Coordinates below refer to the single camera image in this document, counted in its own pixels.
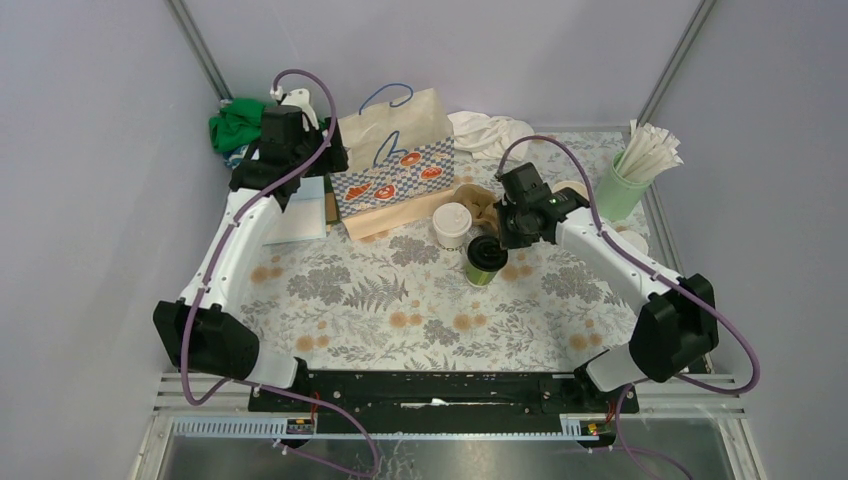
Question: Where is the stack of black paper cups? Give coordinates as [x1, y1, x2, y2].
[552, 181, 589, 200]

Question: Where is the black coffee lid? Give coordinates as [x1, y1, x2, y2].
[467, 235, 508, 266]

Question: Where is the white coffee lid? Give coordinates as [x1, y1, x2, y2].
[432, 202, 473, 237]

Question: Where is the green paper coffee cup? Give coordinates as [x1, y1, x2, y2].
[464, 256, 505, 287]

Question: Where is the blue checkered paper bag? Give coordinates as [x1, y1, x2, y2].
[330, 82, 455, 240]

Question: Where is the white paper coffee cup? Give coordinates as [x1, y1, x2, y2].
[436, 229, 469, 251]

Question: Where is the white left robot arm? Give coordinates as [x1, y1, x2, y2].
[153, 104, 347, 411]

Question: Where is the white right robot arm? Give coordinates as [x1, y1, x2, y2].
[495, 163, 718, 412]

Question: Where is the stack of brown cup carriers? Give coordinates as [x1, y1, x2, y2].
[450, 184, 499, 235]

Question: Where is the green cloth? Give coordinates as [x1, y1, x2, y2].
[208, 98, 266, 154]

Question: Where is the light blue paper bag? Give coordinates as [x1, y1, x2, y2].
[263, 177, 327, 245]

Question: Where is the white cloth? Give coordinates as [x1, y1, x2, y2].
[448, 111, 535, 160]

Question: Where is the green straw holder cup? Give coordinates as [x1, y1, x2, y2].
[592, 151, 652, 221]

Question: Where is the stack of white lids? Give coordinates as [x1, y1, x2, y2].
[618, 230, 650, 257]

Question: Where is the bundle of white wrapped straws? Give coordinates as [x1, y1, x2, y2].
[612, 119, 684, 184]

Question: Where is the floral tablecloth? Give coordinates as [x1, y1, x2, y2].
[188, 130, 690, 372]

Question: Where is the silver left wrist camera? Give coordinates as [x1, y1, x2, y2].
[274, 88, 320, 130]

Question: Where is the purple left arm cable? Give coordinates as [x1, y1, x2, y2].
[180, 68, 382, 480]

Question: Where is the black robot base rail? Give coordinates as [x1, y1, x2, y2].
[248, 363, 639, 435]

